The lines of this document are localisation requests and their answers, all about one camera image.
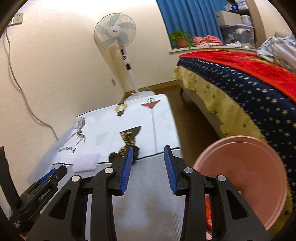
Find white foam pad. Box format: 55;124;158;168
72;153;100;173

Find pink folded clothes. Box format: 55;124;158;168
193;35;222;47

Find black gold patterned wrapper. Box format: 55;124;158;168
108;126;141;165

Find dark plastic storage bin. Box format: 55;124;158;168
220;24;255;48

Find pink plastic trash bin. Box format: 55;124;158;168
193;136;287;230

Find white standing fan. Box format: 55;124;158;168
94;13;155;101

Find grey wall cable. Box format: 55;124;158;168
3;22;59;141

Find red plastic bag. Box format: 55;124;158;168
205;194;212;232

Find white cardboard box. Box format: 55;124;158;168
215;11;242;27

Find bed with starry blanket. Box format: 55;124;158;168
172;48;296;223

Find blue curtain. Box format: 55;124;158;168
157;0;227;44

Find potted green plant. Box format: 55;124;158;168
169;30;193;49

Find wall power outlet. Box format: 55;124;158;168
11;13;23;26

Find wooden bookshelf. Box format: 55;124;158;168
227;0;266;48

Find striped blue white duvet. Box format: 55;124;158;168
256;34;296;73

